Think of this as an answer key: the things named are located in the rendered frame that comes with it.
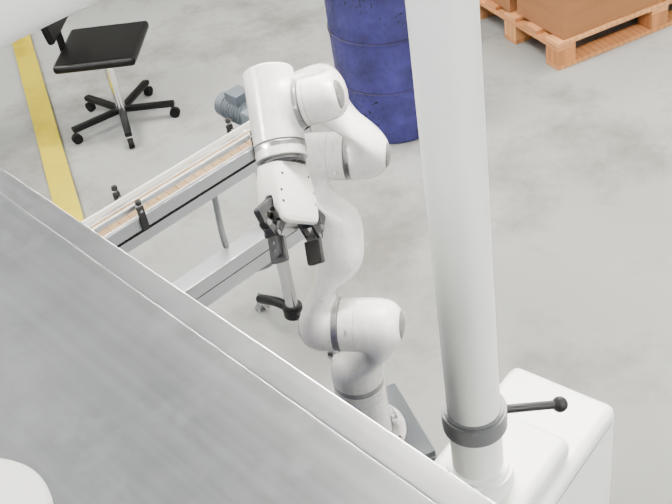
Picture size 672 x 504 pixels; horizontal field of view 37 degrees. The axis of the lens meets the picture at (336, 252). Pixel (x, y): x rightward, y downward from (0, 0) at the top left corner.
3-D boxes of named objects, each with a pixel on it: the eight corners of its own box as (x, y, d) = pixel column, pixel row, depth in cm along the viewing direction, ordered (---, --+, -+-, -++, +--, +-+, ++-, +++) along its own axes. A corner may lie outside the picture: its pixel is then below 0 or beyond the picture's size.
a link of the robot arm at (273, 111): (317, 143, 164) (264, 156, 167) (304, 68, 167) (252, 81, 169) (300, 132, 156) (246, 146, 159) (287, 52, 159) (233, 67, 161)
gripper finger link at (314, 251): (312, 227, 166) (319, 266, 165) (300, 226, 164) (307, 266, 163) (327, 222, 165) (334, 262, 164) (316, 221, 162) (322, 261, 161)
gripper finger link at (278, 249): (267, 223, 157) (274, 264, 156) (254, 221, 154) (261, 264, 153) (283, 218, 155) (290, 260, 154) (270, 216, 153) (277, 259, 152)
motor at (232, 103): (263, 145, 358) (255, 112, 350) (214, 121, 376) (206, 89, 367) (287, 129, 364) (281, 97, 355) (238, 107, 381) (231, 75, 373)
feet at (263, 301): (333, 363, 385) (328, 337, 377) (250, 310, 416) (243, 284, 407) (348, 352, 389) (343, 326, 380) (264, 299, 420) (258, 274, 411)
